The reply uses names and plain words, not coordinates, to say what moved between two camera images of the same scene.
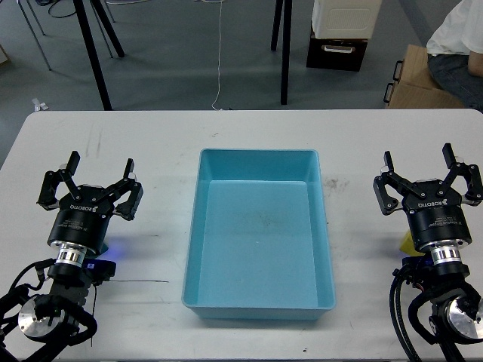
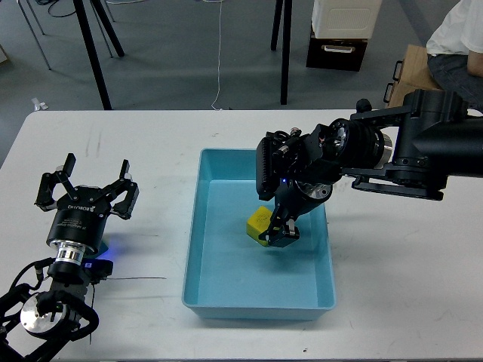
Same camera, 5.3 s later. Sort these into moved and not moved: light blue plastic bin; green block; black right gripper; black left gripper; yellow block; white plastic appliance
Moved: black right gripper; yellow block
Not moved: green block; light blue plastic bin; black left gripper; white plastic appliance
